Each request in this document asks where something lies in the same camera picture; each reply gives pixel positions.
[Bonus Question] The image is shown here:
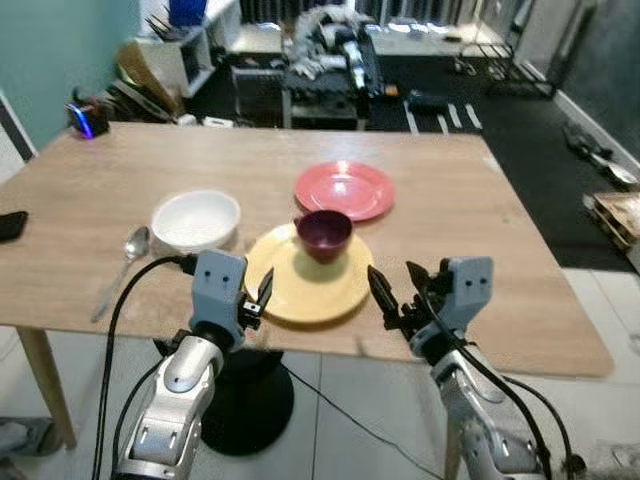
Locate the silver metal spoon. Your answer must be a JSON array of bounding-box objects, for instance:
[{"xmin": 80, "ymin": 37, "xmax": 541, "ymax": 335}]
[{"xmin": 92, "ymin": 226, "xmax": 151, "ymax": 323}]

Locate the light wooden table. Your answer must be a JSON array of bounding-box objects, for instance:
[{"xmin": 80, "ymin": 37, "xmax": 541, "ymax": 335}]
[{"xmin": 0, "ymin": 122, "xmax": 615, "ymax": 451}]

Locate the yellow plate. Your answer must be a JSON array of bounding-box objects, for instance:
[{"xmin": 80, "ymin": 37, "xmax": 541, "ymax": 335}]
[{"xmin": 245, "ymin": 222, "xmax": 374, "ymax": 326}]

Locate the maroon bowl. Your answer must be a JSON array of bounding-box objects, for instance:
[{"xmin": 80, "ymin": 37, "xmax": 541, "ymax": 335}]
[{"xmin": 295, "ymin": 210, "xmax": 354, "ymax": 264}]

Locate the white bowl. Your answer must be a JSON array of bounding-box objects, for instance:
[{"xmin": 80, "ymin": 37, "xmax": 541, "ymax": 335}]
[{"xmin": 150, "ymin": 190, "xmax": 243, "ymax": 254}]

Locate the pink plate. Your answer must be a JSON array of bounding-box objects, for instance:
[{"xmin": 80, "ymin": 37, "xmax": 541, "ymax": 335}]
[{"xmin": 294, "ymin": 161, "xmax": 397, "ymax": 222}]

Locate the wooden pallet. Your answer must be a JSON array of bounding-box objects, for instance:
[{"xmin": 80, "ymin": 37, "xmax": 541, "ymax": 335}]
[{"xmin": 583, "ymin": 190, "xmax": 640, "ymax": 249}]

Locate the black metal rack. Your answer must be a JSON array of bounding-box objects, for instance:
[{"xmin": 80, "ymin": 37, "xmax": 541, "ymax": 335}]
[{"xmin": 455, "ymin": 0, "xmax": 556, "ymax": 99}]

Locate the cart piled with clothes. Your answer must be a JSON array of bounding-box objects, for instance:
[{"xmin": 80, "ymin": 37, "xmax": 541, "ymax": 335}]
[{"xmin": 283, "ymin": 5, "xmax": 386, "ymax": 129}]

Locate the white shelf unit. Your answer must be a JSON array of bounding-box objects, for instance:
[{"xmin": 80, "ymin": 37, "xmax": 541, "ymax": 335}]
[{"xmin": 135, "ymin": 0, "xmax": 241, "ymax": 96}]

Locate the brown cardboard piece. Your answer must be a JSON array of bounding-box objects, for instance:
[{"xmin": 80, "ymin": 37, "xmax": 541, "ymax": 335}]
[{"xmin": 115, "ymin": 40, "xmax": 186, "ymax": 116}]

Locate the black device with blue light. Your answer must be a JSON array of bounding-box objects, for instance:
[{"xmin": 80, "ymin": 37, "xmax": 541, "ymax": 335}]
[{"xmin": 67, "ymin": 88, "xmax": 111, "ymax": 140}]

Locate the grey slipper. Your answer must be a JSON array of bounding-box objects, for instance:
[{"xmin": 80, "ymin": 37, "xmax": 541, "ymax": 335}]
[{"xmin": 0, "ymin": 418, "xmax": 56, "ymax": 459}]

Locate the blue container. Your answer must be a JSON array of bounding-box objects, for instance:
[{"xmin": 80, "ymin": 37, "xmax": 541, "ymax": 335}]
[{"xmin": 168, "ymin": 0, "xmax": 208, "ymax": 27}]

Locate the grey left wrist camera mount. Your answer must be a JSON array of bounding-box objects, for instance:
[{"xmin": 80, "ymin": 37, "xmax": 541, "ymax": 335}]
[{"xmin": 190, "ymin": 250, "xmax": 248, "ymax": 341}]

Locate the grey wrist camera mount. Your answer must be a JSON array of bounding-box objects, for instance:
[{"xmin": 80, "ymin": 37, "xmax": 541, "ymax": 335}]
[
  {"xmin": 437, "ymin": 257, "xmax": 495, "ymax": 336},
  {"xmin": 190, "ymin": 250, "xmax": 248, "ymax": 341}
]

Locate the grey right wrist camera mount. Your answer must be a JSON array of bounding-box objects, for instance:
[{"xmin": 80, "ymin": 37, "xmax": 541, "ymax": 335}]
[{"xmin": 437, "ymin": 257, "xmax": 495, "ymax": 336}]

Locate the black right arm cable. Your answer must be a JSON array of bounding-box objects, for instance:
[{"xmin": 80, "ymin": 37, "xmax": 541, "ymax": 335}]
[{"xmin": 415, "ymin": 285, "xmax": 576, "ymax": 480}]

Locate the thin black floor cable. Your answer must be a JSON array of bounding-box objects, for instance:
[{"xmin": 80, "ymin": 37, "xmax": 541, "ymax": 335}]
[{"xmin": 285, "ymin": 365, "xmax": 443, "ymax": 480}]

